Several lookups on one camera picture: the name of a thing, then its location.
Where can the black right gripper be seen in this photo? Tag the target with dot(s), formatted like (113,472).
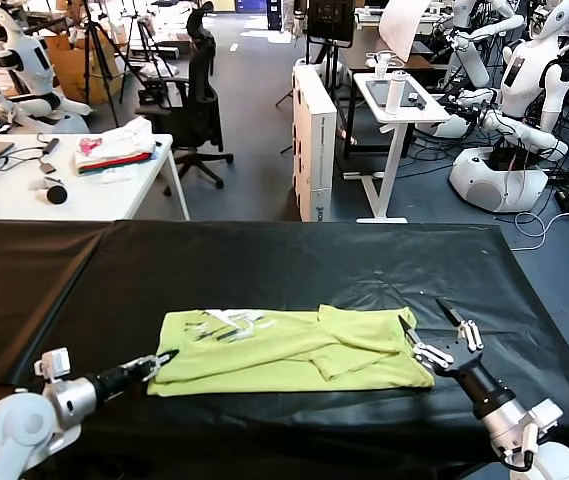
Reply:
(479,385)

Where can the dark tablet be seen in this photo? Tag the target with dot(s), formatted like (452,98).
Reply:
(378,92)

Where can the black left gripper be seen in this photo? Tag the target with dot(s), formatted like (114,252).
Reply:
(114,382)

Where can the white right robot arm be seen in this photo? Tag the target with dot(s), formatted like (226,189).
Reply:
(506,425)

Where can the brown cardboard box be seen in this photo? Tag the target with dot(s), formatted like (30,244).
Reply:
(71,75)

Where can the black monitor on stand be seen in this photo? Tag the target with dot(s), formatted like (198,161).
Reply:
(330,20)

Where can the yellow t-shirt with print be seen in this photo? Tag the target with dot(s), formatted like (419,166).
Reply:
(274,360)

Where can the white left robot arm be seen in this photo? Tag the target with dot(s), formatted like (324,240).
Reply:
(14,425)

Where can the black office chair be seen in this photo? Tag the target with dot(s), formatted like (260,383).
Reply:
(199,115)

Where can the black camera tripod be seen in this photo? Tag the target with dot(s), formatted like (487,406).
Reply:
(95,50)
(141,45)

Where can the black usb hub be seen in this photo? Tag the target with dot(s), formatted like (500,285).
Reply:
(51,145)

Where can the small white standing desk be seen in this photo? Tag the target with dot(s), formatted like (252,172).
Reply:
(389,150)

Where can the brownish black table cover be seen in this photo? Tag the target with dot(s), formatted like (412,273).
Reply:
(14,275)

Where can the large black tablecloth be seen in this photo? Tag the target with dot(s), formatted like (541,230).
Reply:
(314,260)

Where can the small grey adapter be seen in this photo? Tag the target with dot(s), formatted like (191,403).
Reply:
(47,166)

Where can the white water bottle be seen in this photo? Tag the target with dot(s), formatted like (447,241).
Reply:
(395,92)

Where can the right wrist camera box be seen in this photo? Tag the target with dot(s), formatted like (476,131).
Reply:
(544,417)

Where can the white humanoid robot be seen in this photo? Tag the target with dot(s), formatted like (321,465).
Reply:
(519,85)
(474,55)
(29,65)

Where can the stack of folded clothes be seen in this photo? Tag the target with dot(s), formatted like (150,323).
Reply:
(114,147)

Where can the white office desk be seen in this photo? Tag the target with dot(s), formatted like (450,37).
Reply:
(14,200)

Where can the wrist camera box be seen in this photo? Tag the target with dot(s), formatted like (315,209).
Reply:
(544,417)
(56,364)

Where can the large white sheet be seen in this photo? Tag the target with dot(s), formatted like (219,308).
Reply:
(401,25)

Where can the tall white cardboard box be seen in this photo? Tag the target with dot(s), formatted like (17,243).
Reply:
(314,150)

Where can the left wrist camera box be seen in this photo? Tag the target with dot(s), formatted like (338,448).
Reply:
(56,364)

